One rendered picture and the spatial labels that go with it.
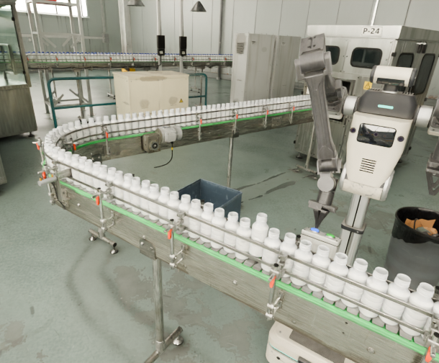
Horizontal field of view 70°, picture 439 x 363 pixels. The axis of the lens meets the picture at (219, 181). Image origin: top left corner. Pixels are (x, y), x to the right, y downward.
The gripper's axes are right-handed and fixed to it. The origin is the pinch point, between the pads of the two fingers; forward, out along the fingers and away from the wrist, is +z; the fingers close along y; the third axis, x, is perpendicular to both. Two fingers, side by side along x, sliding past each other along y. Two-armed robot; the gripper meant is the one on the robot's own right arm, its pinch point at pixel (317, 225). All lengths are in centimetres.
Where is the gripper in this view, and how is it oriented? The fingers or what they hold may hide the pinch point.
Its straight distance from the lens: 127.6
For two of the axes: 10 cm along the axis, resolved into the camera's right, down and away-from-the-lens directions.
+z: -2.3, 9.6, 1.3
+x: 5.0, 0.0, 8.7
